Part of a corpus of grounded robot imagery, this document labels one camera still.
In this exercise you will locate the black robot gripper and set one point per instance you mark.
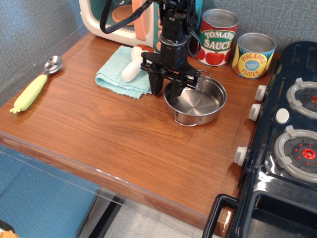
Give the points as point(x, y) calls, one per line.
point(171, 63)

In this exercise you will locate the stainless steel pan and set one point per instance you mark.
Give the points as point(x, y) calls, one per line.
point(199, 106)

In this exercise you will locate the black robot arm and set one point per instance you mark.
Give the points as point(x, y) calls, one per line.
point(179, 21)

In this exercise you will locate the white brown toy mushroom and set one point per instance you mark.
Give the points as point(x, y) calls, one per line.
point(134, 67)

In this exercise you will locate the teal cream toy microwave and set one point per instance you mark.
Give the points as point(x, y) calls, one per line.
point(143, 31)

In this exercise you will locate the teal folded cloth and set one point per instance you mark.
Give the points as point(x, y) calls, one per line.
point(109, 76)

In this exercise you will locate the tomato sauce can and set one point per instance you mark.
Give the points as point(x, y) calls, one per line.
point(217, 32)

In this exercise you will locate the pineapple slices can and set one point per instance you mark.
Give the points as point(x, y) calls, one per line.
point(253, 55)

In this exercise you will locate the black toy stove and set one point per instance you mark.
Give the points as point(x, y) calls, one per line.
point(278, 183)

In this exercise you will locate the orange object at corner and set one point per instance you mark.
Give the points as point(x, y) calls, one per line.
point(8, 234)

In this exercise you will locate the green handled metal spoon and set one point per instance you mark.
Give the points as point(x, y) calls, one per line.
point(31, 92)

